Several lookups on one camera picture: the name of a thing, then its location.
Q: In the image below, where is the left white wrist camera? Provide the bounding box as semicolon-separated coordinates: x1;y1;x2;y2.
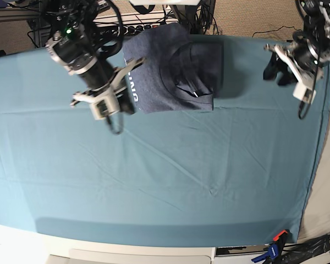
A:
293;82;316;104

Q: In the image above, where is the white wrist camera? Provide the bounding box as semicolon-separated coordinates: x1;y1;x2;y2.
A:
90;95;120;120
293;82;316;104

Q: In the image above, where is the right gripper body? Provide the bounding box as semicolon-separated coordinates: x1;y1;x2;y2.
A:
70;57;145;108

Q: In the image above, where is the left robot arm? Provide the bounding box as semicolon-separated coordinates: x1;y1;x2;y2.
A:
263;1;330;88

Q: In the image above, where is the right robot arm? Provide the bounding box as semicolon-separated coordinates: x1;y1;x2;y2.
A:
46;1;145;120

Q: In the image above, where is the teal table cloth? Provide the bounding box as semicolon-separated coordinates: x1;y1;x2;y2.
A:
0;36;330;247

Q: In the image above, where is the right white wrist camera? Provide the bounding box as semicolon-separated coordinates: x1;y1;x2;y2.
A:
90;95;120;120

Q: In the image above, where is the white power strip red switch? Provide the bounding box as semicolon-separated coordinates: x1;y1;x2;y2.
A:
95;18;178;37

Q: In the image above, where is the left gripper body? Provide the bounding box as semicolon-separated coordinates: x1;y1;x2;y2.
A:
264;42;322;88

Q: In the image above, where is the black plastic bag bottom right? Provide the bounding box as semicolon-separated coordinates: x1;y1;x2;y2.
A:
277;235;330;264

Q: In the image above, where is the orange blue clamp bottom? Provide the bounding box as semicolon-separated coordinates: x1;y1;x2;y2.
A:
251;229;289;263

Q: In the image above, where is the blue-grey heather T-shirt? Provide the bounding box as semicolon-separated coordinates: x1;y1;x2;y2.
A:
123;23;223;113

